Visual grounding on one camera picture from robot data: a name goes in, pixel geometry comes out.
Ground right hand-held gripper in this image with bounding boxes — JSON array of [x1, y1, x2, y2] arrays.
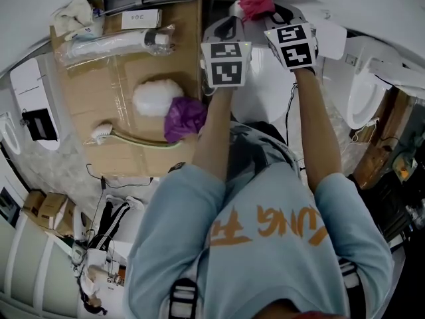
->
[[263, 5, 320, 75]]

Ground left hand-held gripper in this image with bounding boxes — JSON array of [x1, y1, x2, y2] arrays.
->
[[200, 15, 253, 89]]

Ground pink cloth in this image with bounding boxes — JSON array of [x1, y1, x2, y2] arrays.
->
[[238, 0, 276, 22]]

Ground person's left forearm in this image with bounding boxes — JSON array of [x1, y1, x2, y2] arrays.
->
[[191, 86, 235, 182]]

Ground person's right forearm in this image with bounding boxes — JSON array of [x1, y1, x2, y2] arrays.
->
[[294, 67, 343, 192]]

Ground white toilet with green label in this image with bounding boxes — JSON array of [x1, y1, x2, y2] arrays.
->
[[323, 35, 404, 131]]

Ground white label card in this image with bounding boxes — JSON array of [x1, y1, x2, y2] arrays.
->
[[121, 9, 163, 30]]

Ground purple cloth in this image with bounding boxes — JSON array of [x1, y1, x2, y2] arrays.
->
[[163, 96, 209, 144]]

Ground white fluffy puff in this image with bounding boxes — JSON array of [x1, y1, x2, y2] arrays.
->
[[131, 79, 184, 118]]

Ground black trousers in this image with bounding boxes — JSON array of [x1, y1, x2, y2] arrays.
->
[[245, 120, 288, 142]]

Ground large cardboard box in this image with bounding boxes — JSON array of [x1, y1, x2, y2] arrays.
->
[[49, 0, 209, 179]]

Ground white packet blue print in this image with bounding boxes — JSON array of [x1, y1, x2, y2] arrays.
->
[[64, 25, 102, 42]]

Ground crumpled white cloth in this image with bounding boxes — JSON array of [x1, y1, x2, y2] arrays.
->
[[49, 0, 104, 33]]

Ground wooden platform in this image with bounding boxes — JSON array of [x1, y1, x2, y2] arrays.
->
[[351, 88, 425, 189]]

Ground black metal rack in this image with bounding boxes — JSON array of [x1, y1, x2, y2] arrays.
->
[[361, 164, 425, 242]]

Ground light blue printed shirt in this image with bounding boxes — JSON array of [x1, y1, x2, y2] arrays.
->
[[124, 121, 396, 319]]

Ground small cardboard box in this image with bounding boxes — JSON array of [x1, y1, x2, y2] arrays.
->
[[36, 193, 77, 237], [21, 189, 47, 219]]

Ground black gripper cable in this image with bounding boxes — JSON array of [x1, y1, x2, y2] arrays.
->
[[284, 82, 299, 165]]

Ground white brush green handle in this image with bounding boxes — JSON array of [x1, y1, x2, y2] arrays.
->
[[90, 122, 183, 150]]

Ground black floor cable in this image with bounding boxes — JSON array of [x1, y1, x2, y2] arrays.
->
[[85, 163, 155, 192]]

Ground black white harness strap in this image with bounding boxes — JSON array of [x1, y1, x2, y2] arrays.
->
[[168, 277, 199, 319], [337, 259, 359, 290]]

